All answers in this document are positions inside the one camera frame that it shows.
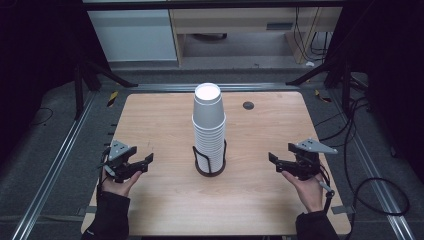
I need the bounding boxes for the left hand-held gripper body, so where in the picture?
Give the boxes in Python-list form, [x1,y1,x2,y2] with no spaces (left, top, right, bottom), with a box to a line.
[100,139,144,184]

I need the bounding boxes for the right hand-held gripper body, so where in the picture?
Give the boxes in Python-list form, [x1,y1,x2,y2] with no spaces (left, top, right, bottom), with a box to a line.
[283,137,338,182]

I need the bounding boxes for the stack of white paper cups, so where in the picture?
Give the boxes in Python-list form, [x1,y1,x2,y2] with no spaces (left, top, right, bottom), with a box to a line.
[191,82,227,174]

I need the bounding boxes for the person's right hand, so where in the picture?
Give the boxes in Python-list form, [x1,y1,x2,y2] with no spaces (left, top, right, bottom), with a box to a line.
[281,169,326,214]

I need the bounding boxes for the person's left hand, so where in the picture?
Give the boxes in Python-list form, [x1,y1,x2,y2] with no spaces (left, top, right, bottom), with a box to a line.
[101,169,144,198]

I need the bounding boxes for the yellow black tape strip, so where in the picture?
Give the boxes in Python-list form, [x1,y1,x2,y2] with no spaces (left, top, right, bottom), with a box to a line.
[106,90,120,108]
[314,89,333,104]

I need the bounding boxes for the grey tape piece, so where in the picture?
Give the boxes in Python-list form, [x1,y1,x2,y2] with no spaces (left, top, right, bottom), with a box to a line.
[330,205,356,215]
[77,205,102,216]

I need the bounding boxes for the black metal stand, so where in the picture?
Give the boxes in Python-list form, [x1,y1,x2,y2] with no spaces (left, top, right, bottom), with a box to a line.
[73,59,139,121]
[285,54,370,116]

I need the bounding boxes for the white cabinet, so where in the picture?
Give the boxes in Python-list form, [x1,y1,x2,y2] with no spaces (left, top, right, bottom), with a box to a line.
[87,9,178,63]

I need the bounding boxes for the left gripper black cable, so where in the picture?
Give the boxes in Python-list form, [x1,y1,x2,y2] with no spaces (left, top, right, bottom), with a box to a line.
[95,147,112,202]

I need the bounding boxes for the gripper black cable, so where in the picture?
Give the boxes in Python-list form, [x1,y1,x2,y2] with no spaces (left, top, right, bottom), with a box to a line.
[95,147,112,202]
[316,163,336,215]

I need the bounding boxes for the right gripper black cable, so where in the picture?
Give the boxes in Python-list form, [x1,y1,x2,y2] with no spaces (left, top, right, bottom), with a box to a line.
[316,163,336,215]

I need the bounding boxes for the black floor cables bundle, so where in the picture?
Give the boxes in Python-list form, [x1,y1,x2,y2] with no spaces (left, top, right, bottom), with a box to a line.
[314,95,372,178]

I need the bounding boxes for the aluminium floor rail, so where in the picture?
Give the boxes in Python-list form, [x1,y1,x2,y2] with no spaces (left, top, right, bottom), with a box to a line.
[11,90,98,240]
[328,89,416,240]

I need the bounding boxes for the thin black floor cable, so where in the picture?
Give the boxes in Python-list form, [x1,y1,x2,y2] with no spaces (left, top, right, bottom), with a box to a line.
[29,107,55,127]

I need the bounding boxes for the hanging black desk cables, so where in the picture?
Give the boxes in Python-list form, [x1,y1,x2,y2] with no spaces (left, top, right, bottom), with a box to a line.
[293,7,334,63]

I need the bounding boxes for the looped black floor cable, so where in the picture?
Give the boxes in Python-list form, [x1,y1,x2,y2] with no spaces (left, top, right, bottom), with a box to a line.
[344,176,411,240]

